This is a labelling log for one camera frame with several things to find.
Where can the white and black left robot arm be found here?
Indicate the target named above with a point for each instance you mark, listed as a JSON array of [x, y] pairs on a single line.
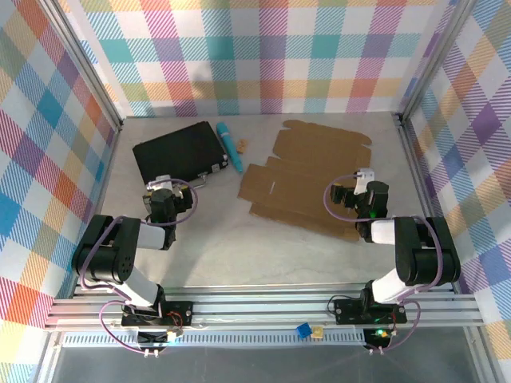
[[108, 255]]

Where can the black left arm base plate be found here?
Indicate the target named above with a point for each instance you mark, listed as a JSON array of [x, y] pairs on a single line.
[[179, 309]]

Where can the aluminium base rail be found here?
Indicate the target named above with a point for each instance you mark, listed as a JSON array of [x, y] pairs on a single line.
[[259, 309]]

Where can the black controller board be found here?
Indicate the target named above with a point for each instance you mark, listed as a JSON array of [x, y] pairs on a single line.
[[377, 336], [153, 337]]

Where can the brown cardboard paper box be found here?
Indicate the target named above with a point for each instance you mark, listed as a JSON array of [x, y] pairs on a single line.
[[303, 167]]

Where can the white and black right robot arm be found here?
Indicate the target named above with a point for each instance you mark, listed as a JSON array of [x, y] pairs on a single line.
[[423, 251]]

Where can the aluminium side rail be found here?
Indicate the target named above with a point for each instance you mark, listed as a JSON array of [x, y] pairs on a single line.
[[419, 175], [113, 143]]

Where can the teal marker pen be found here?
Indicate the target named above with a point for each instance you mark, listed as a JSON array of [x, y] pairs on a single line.
[[227, 141]]

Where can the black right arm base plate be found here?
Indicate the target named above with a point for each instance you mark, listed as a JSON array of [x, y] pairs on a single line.
[[347, 311]]

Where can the aluminium frame post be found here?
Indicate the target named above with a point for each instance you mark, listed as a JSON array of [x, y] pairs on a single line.
[[83, 60], [434, 60]]

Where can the small tan block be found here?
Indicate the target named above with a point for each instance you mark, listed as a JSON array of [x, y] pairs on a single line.
[[318, 332]]

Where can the small blue cube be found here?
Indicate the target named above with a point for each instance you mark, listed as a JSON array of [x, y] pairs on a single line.
[[303, 330]]

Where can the small tan cork piece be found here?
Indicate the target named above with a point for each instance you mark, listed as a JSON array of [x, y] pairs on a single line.
[[240, 145]]

